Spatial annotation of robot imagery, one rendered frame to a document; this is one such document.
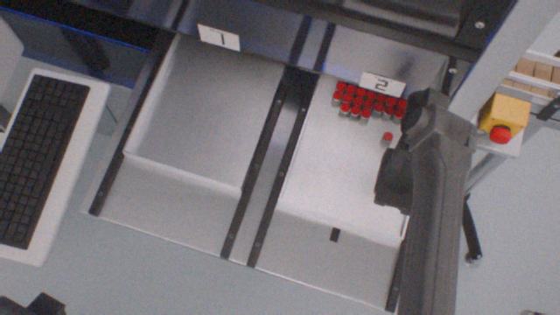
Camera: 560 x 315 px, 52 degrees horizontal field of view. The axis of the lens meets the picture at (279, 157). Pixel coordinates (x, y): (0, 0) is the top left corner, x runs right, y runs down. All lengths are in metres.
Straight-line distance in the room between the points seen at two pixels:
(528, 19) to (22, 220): 1.05
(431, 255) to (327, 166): 0.60
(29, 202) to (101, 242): 0.84
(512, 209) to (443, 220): 1.59
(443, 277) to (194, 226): 0.66
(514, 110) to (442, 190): 0.51
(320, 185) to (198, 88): 0.35
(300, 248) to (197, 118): 0.36
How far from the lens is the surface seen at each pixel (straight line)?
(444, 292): 0.66
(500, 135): 1.20
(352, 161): 1.25
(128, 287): 2.12
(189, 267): 2.09
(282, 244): 1.19
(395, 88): 1.17
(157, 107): 1.31
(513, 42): 0.99
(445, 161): 0.75
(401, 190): 0.92
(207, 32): 1.21
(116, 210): 1.25
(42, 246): 1.36
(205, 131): 1.27
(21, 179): 1.39
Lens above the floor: 2.05
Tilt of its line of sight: 70 degrees down
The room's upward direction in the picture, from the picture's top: 1 degrees clockwise
